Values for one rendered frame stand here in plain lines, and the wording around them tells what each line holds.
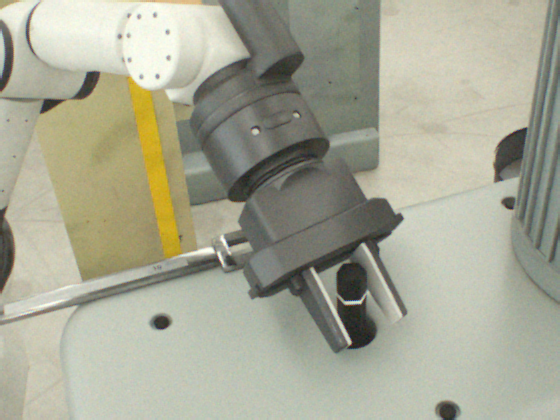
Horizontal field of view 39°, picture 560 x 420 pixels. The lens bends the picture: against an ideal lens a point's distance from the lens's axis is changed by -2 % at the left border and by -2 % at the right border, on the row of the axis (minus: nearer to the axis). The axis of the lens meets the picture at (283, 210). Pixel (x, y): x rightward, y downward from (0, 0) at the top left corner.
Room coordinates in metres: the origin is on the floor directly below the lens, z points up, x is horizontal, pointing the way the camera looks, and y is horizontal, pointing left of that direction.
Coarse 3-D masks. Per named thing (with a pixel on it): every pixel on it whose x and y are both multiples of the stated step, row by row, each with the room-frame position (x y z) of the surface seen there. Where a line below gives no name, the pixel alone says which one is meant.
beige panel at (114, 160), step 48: (0, 0) 1.98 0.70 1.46; (144, 0) 2.08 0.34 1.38; (96, 96) 2.03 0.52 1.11; (144, 96) 2.06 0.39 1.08; (48, 144) 1.98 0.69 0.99; (96, 144) 2.02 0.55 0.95; (144, 144) 2.05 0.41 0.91; (96, 192) 2.01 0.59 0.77; (144, 192) 2.05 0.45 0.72; (96, 240) 2.00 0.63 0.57; (144, 240) 2.04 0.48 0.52; (192, 240) 2.08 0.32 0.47
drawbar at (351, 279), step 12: (348, 264) 0.41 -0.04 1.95; (336, 276) 0.40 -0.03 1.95; (348, 276) 0.40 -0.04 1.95; (360, 276) 0.39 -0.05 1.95; (336, 288) 0.40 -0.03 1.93; (348, 288) 0.39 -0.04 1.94; (360, 288) 0.39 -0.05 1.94; (348, 300) 0.39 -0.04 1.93; (348, 312) 0.39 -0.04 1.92; (360, 312) 0.39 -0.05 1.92; (348, 324) 0.39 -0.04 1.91; (360, 324) 0.39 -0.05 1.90; (360, 336) 0.39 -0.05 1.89; (348, 348) 0.39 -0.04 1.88
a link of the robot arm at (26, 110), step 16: (0, 32) 0.68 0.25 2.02; (0, 48) 0.67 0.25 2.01; (0, 64) 0.66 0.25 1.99; (0, 80) 0.66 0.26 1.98; (96, 80) 0.73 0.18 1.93; (0, 112) 0.69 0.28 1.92; (16, 112) 0.70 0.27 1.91; (32, 112) 0.71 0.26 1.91; (0, 128) 0.69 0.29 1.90; (16, 128) 0.70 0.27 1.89; (32, 128) 0.72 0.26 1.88; (0, 144) 0.69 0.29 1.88; (16, 144) 0.70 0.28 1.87; (0, 160) 0.69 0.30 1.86; (16, 160) 0.70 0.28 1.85; (0, 176) 0.69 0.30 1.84; (16, 176) 0.71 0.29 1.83; (0, 192) 0.69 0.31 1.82; (0, 208) 0.69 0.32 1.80
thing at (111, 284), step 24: (216, 240) 0.50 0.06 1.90; (240, 240) 0.50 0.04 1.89; (144, 264) 0.48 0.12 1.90; (168, 264) 0.48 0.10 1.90; (192, 264) 0.47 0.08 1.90; (216, 264) 0.48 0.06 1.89; (240, 264) 0.47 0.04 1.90; (72, 288) 0.46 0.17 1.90; (96, 288) 0.46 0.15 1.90; (120, 288) 0.45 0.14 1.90; (0, 312) 0.44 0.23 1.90; (24, 312) 0.43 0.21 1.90
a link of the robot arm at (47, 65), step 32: (32, 0) 0.73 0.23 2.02; (64, 0) 0.69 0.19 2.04; (96, 0) 0.67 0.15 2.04; (32, 32) 0.68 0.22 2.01; (64, 32) 0.65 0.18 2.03; (96, 32) 0.62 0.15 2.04; (32, 64) 0.68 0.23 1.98; (64, 64) 0.66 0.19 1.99; (96, 64) 0.63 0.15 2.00; (0, 96) 0.68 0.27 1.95; (32, 96) 0.69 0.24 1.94; (64, 96) 0.71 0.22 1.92
